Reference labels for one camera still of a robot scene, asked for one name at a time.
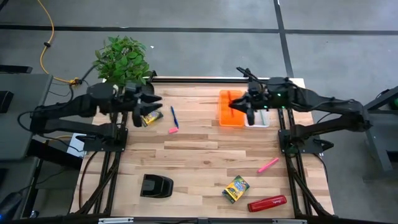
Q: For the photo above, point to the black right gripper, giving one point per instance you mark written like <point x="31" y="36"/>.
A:
<point x="258" y="96"/>

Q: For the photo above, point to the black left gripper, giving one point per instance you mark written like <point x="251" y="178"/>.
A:
<point x="133" y="95"/>

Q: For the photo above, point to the yellow green crayon box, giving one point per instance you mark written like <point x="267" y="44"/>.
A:
<point x="235" y="189"/>
<point x="153" y="116"/>

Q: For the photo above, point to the clear plastic pencil box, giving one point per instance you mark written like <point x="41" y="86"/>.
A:
<point x="258" y="120"/>

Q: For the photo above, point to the orange pencil box lid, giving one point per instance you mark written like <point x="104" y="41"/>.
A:
<point x="224" y="117"/>

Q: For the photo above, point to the blue pen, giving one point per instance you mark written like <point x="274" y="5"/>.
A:
<point x="174" y="116"/>

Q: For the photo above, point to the pink eraser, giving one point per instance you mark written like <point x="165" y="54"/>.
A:
<point x="173" y="130"/>

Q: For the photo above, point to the pink highlighter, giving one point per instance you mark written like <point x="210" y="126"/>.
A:
<point x="268" y="165"/>

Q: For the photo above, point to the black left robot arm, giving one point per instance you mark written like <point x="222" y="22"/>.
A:
<point x="62" y="109"/>

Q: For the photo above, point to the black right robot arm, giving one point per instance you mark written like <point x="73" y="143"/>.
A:
<point x="326" y="104"/>

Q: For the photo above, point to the black plant pot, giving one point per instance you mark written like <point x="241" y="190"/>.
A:
<point x="150" y="88"/>

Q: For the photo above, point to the green leafy plant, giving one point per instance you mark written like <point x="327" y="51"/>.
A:
<point x="122" y="62"/>

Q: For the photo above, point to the white paper sheet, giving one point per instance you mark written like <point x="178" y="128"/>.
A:
<point x="76" y="150"/>

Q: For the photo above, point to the red stapler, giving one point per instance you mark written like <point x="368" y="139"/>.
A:
<point x="267" y="203"/>

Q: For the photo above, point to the grey side table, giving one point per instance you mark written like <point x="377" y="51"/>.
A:
<point x="15" y="133"/>

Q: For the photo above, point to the black flat bar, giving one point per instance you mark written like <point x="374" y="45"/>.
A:
<point x="15" y="69"/>

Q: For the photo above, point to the dark metal cart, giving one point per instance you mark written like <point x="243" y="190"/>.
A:
<point x="377" y="146"/>

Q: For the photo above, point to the black device on side table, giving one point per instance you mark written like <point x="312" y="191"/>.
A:
<point x="6" y="101"/>

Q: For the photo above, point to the green object on cart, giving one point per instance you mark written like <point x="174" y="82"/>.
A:
<point x="395" y="103"/>

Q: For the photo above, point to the black computer mouse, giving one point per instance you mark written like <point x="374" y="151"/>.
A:
<point x="9" y="205"/>

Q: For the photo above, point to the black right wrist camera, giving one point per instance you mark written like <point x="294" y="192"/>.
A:
<point x="250" y="118"/>

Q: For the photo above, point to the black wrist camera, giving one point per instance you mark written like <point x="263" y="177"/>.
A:
<point x="250" y="118"/>
<point x="137" y="119"/>

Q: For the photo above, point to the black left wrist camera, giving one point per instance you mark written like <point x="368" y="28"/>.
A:
<point x="137" y="119"/>

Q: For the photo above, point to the black frame clamp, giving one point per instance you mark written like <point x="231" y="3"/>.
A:
<point x="247" y="74"/>
<point x="154" y="74"/>

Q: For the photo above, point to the black aluminium table frame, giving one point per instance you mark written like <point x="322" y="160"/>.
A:
<point x="202" y="80"/>

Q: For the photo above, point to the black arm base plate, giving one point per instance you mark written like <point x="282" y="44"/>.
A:
<point x="102" y="146"/>
<point x="306" y="150"/>

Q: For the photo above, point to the silver rail bracket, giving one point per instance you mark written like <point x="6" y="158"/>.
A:
<point x="289" y="221"/>
<point x="115" y="220"/>

